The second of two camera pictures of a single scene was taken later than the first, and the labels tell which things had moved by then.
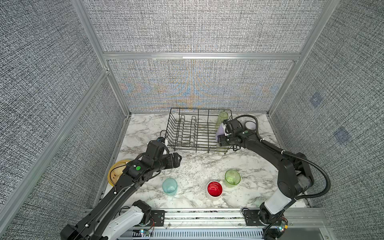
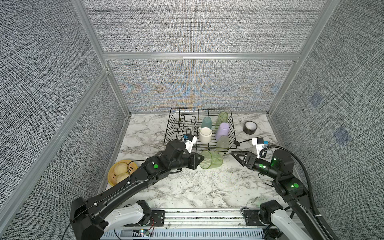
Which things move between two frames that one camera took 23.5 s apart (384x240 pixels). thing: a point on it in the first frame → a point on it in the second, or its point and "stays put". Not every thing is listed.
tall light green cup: [223, 115] stays put
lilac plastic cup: [220, 131] stays put
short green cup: [232, 178] → [209, 159]
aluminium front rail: [227, 224] stays put
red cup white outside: [214, 189] → [205, 135]
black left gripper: [176, 161] → [194, 163]
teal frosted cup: [169, 186] → [206, 122]
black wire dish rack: [194, 130] stays put
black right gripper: [221, 140] → [250, 161]
